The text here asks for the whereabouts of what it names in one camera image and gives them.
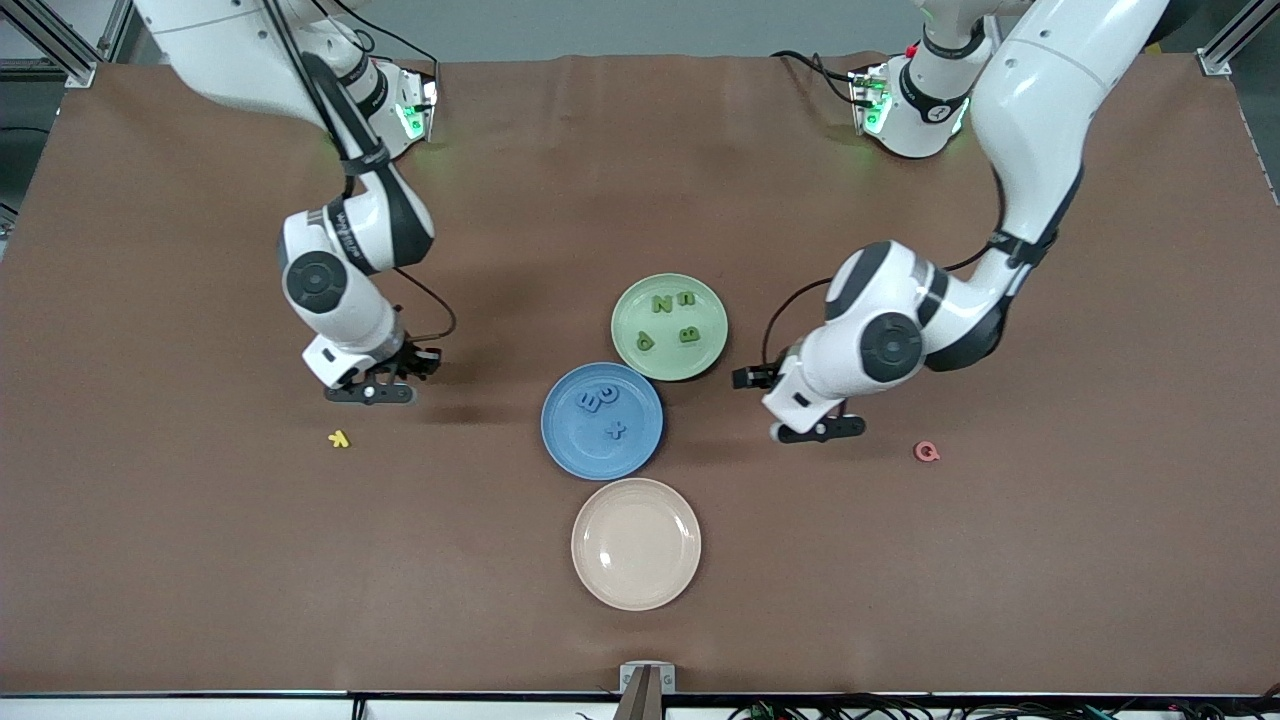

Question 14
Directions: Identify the green round plate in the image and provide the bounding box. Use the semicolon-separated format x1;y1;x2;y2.
610;272;730;384

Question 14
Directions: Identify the blue round plate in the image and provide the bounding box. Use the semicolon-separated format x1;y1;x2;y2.
540;361;665;482

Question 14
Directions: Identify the beige round plate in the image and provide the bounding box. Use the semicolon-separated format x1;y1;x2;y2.
570;477;703;613

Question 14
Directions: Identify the brown table cover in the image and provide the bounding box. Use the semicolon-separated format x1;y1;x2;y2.
0;52;1280;698

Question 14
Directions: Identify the black right arm base cable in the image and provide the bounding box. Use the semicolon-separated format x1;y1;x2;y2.
340;20;441;111

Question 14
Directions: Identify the black arm base cable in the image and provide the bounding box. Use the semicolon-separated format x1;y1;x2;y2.
770;48;871;109
340;20;441;111

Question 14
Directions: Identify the black left arm base cable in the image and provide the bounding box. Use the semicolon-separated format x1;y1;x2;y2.
770;48;871;109

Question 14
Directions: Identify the grey metal mounting bracket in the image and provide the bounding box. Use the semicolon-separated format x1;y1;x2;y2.
619;661;677;694

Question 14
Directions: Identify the camera mounting post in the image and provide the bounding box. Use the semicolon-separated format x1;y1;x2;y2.
612;667;666;720

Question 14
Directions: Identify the white table edge rail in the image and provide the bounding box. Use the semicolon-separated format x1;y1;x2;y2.
0;697;1280;720

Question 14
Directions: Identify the aluminium frame profile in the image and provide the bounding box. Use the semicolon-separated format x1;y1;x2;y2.
0;0;101;89
1197;0;1280;77
98;0;135;63

